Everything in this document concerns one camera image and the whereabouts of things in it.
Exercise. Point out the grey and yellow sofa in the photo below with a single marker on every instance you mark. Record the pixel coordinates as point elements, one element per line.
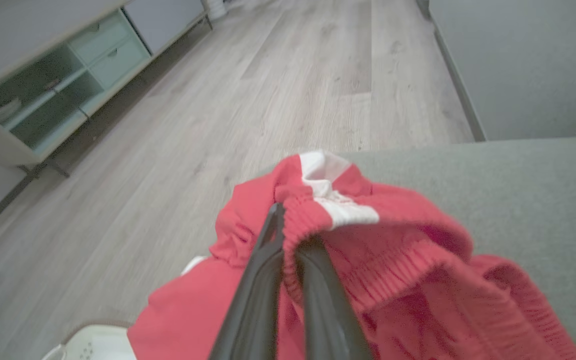
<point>543,200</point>

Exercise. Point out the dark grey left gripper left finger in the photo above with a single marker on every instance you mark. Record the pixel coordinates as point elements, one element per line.
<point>258,300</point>

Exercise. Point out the white laundry basket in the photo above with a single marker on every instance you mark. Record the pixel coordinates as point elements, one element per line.
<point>98,345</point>

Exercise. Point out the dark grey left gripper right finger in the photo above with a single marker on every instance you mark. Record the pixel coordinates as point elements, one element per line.
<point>325,310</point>

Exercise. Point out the white ribbed plant pot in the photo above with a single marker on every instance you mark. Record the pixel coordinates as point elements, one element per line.
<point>214,7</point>

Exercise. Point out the red shorts with white trim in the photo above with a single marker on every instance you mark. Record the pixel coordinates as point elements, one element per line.
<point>408,300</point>

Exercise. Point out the pale green TV cabinet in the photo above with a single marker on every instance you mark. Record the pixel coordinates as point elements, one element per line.
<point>113,50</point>

